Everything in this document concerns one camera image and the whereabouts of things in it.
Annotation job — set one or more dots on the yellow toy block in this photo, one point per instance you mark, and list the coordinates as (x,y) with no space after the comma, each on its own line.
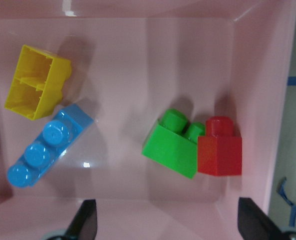
(37,83)

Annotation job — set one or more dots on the green toy block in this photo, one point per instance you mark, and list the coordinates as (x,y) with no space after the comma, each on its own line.
(172,142)

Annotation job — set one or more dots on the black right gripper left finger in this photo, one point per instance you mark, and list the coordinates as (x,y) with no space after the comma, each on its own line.
(84,225)

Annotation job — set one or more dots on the blue toy block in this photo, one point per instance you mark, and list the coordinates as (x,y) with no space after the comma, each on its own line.
(50,145)

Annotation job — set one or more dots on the pink plastic box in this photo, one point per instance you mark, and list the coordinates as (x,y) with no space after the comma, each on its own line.
(132,60)

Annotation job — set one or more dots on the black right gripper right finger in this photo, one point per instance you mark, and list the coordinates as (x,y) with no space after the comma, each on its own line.
(254,224)

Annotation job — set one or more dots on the red toy block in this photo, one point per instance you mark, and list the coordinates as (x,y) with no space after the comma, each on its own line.
(219,151)

